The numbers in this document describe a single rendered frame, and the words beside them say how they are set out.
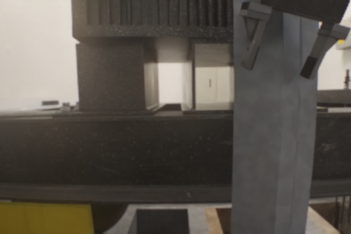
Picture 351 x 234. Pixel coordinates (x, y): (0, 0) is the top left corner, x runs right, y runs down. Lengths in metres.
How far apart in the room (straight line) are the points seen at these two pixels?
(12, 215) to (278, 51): 0.83
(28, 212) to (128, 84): 0.48
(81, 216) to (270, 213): 0.50
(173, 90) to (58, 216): 3.40
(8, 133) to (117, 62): 0.44
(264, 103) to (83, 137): 0.51
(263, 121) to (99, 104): 0.44
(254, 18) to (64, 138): 0.60
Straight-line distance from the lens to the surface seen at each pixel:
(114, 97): 0.58
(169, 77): 3.87
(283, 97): 0.44
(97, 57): 0.61
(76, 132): 0.66
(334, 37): 0.44
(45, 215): 0.71
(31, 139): 0.75
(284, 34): 0.46
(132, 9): 0.60
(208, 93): 3.66
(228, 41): 0.59
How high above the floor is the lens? 0.71
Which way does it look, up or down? 6 degrees down
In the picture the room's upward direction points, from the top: 1 degrees counter-clockwise
